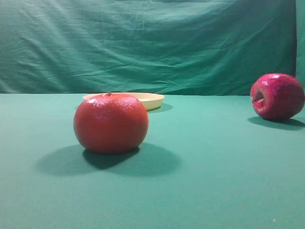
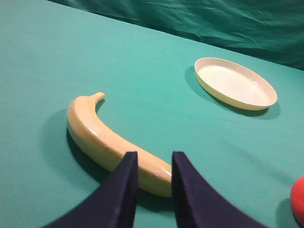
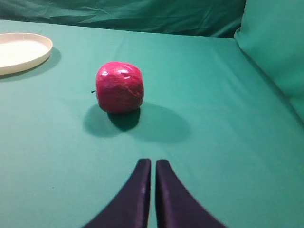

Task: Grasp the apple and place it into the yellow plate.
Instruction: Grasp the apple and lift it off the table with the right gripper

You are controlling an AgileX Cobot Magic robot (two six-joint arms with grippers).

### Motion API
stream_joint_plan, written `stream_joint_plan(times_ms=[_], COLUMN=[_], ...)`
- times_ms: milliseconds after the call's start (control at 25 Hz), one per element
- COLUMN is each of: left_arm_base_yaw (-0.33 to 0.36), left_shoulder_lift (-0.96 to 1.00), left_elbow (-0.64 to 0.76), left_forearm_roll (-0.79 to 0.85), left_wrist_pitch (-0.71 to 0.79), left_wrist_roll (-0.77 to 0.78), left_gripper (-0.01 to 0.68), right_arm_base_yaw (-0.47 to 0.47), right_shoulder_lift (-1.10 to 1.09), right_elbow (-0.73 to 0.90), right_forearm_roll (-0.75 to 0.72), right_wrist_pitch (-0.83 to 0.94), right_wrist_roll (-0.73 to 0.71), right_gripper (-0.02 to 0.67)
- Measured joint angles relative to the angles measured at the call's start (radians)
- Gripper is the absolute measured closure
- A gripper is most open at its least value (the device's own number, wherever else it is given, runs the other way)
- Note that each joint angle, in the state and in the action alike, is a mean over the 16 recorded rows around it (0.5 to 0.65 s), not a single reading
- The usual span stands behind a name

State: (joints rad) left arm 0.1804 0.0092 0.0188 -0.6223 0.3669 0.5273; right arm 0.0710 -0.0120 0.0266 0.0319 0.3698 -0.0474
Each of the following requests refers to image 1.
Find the yellow plate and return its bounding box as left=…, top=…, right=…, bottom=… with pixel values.
left=83, top=92, right=165, bottom=110

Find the green backdrop cloth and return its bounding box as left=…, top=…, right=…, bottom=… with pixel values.
left=0, top=0, right=305, bottom=95

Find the orange tangerine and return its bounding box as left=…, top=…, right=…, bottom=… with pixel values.
left=73, top=93, right=149, bottom=154

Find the red apple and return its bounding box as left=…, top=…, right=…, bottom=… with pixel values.
left=250, top=73, right=305, bottom=121

